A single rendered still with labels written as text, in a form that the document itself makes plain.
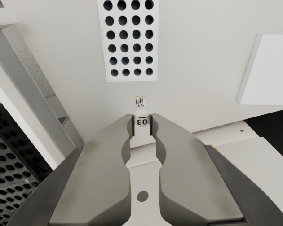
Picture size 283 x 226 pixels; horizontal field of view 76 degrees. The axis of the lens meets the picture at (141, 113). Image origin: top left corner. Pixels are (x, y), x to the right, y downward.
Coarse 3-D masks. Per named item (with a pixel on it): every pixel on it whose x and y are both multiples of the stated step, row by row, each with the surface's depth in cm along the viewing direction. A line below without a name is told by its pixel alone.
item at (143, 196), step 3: (141, 192) 34; (144, 192) 33; (147, 192) 33; (138, 195) 33; (141, 195) 33; (144, 195) 33; (147, 195) 33; (138, 198) 33; (141, 198) 33; (144, 198) 32; (147, 198) 32; (141, 201) 32
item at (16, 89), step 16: (0, 32) 22; (0, 48) 21; (0, 64) 21; (16, 64) 23; (0, 80) 20; (16, 80) 22; (32, 80) 25; (0, 96) 21; (16, 96) 22; (32, 96) 24; (16, 112) 22; (32, 112) 24; (48, 112) 27; (32, 128) 23; (48, 128) 26; (48, 144) 25; (64, 144) 29; (48, 160) 26
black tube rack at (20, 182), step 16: (0, 112) 25; (0, 128) 26; (16, 128) 26; (0, 144) 24; (16, 144) 28; (32, 144) 28; (0, 160) 25; (16, 160) 25; (32, 160) 29; (0, 176) 26; (16, 176) 27; (32, 176) 26; (0, 192) 28; (16, 192) 28; (0, 208) 30; (16, 208) 30; (0, 224) 33
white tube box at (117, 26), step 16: (112, 0) 25; (128, 0) 25; (144, 0) 25; (112, 16) 26; (128, 16) 26; (144, 16) 26; (112, 32) 30; (128, 32) 27; (144, 32) 27; (112, 48) 31; (128, 48) 29; (144, 48) 28; (112, 64) 29; (128, 64) 29; (144, 64) 29; (112, 80) 30; (128, 80) 30; (144, 80) 30
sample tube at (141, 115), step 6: (138, 96) 17; (144, 96) 17; (138, 102) 15; (144, 102) 16; (138, 108) 14; (144, 108) 14; (138, 114) 14; (144, 114) 14; (138, 120) 14; (144, 120) 14; (144, 126) 14
